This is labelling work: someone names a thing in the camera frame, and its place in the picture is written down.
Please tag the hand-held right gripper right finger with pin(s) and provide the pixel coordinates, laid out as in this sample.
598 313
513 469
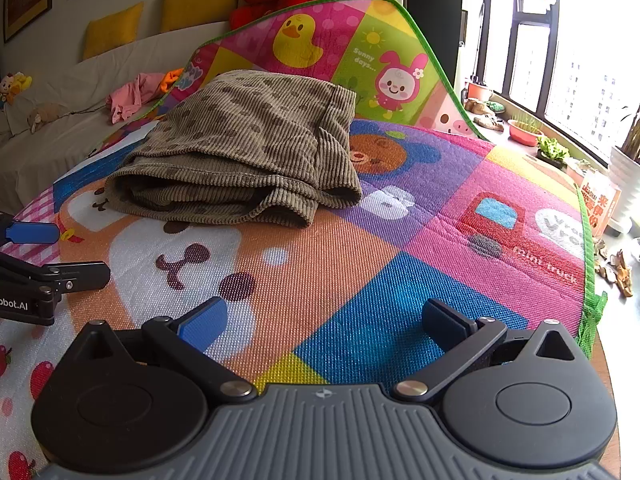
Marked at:
442 322

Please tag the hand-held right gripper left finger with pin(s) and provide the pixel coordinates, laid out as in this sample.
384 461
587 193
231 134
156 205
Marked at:
205 322

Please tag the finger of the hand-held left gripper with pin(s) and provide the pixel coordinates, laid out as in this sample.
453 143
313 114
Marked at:
30 233
75 275

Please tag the white sofa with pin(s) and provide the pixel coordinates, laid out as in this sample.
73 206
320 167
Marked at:
65 160

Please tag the colourful cartoon printed play mat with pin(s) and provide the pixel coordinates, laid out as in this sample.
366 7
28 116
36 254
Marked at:
350 270

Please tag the beige plush toy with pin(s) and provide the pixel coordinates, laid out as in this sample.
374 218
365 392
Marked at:
42 116

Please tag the colourful plush toy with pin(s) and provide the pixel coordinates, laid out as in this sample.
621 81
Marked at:
15 86

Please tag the pink garment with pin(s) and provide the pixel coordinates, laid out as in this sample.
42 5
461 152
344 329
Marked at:
132 95

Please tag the pile of brown shells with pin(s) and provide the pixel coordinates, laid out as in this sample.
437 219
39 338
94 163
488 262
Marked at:
617 267

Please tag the orange printed box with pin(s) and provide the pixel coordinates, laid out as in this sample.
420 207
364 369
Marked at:
600 200

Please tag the tray of leafy green plants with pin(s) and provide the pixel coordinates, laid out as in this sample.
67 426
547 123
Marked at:
552 152

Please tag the pink bowl with grass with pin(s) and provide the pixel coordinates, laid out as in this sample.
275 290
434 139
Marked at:
525 134

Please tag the orange cloth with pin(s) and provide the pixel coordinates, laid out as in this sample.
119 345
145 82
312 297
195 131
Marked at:
172 79

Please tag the white ribbed plant pot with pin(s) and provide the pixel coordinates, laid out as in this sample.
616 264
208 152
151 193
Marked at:
625 185

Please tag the red flower pot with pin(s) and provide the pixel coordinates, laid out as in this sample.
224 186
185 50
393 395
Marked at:
479 91

